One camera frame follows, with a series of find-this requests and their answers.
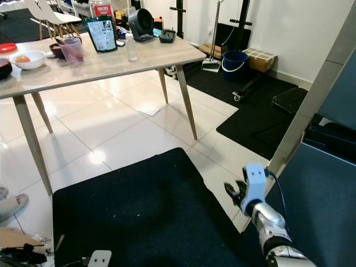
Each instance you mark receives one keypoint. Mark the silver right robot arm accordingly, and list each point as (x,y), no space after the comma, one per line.
(270,219)

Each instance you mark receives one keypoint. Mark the grey steel fridge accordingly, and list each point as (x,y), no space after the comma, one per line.
(342,94)

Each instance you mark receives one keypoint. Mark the large dark floor mat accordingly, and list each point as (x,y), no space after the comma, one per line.
(144,211)

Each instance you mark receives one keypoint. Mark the person foot in sandal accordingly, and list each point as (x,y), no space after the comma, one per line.
(12,204)

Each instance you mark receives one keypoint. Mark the blue bucket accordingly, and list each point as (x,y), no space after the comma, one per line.
(235,63)

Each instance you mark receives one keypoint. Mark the brown cardboard box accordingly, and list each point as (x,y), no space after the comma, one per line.
(262,59)

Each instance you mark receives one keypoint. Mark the black upright stand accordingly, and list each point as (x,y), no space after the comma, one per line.
(242,25)

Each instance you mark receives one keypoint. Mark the small black object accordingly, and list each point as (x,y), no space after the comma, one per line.
(5,68)

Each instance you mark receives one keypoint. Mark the black plastic device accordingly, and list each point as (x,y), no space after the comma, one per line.
(167,36)

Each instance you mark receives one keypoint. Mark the clear bottle white cap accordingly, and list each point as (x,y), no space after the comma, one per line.
(132,50)

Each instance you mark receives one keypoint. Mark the light wooden table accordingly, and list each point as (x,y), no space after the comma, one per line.
(117,61)

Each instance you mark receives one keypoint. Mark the red plastic lid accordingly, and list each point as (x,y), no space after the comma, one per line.
(8,48)

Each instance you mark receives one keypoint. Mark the small orange object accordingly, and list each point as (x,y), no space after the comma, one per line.
(157,22)

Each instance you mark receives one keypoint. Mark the red orange apple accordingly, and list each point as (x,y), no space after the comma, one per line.
(23,58)

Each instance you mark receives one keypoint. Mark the grey desk fan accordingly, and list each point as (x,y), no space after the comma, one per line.
(141,23)

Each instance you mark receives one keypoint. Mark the white bowl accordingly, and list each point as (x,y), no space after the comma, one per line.
(36,62)

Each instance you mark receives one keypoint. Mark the dark green pouch bag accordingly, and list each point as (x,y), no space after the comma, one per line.
(101,34)

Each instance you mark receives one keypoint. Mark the purple plastic measuring jug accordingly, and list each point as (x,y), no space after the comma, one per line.
(72,53)

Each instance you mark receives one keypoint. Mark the dark purple bowl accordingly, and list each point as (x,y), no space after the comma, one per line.
(54,51)

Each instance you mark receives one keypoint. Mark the Hacks candy jar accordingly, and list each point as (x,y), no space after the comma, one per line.
(101,8)

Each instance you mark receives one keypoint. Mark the white chair wooden legs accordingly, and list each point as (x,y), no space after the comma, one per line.
(64,18)

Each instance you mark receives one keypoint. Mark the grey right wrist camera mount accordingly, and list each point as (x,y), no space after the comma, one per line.
(256,178)

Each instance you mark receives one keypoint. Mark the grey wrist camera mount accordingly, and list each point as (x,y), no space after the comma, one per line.
(256,178)
(99,260)

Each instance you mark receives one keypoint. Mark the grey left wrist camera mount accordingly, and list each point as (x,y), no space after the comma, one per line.
(99,260)

